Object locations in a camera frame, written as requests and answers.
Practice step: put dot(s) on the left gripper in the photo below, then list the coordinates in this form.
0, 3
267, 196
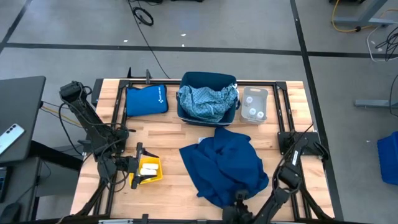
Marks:
136, 165

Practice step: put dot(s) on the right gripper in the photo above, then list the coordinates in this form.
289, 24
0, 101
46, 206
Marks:
236, 214

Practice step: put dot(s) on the white oblong pill bottle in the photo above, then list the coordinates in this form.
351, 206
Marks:
148, 171
150, 166

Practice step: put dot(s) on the yellow plastic slotted basket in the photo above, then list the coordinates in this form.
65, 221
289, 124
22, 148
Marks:
158, 179

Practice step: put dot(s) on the dark blue cloth garment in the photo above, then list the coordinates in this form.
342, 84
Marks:
224, 165

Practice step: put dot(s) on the light blue patterned gown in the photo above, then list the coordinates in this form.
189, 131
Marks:
206, 102

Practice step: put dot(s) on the clear bottle white ribbed cap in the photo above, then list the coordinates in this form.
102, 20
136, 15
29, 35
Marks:
249, 100
252, 111
260, 115

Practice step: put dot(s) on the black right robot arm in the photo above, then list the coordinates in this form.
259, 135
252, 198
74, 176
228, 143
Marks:
289, 177

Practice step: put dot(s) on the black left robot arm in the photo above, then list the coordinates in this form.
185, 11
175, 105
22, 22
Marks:
90, 121

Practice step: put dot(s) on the blue zip pouch white logo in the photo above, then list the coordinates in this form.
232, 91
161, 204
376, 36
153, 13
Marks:
146, 101

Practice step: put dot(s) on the small black box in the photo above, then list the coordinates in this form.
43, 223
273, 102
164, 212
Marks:
97, 93

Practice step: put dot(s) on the white plastic bin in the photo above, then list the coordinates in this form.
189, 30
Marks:
259, 93

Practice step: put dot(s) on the navy fabric storage bin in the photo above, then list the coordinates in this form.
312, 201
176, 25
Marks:
205, 77

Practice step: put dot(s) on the silver smartphone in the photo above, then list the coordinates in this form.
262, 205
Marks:
11, 137

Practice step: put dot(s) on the black side desk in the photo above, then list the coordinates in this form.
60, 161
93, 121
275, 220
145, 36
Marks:
18, 109

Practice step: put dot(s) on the black computer mouse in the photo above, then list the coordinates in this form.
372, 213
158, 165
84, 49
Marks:
9, 213

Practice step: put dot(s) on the blue plastic crate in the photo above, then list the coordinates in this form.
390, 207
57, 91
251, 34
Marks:
388, 158

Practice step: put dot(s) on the grey desk leg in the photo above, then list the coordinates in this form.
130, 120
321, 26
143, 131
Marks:
373, 103
363, 20

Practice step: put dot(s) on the black rig frame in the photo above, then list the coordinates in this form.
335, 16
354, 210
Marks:
280, 85

